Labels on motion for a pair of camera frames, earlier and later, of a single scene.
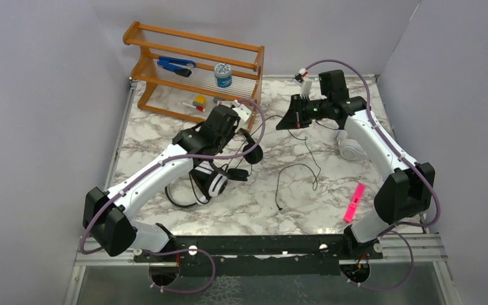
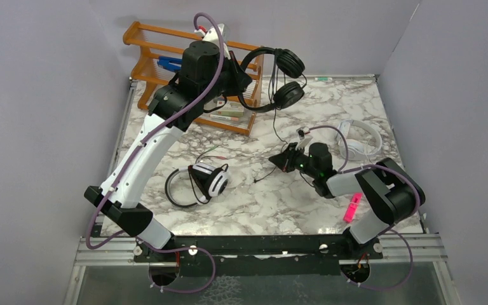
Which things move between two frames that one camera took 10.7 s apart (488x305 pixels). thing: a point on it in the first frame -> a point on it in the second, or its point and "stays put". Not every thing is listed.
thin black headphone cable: [293, 164] -> [273, 105]
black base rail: [259, 255] stays put
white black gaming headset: [205, 182] stays put
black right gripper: [295, 117] -> [284, 160]
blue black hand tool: [182, 67] stays put
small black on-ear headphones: [255, 156] -> [286, 94]
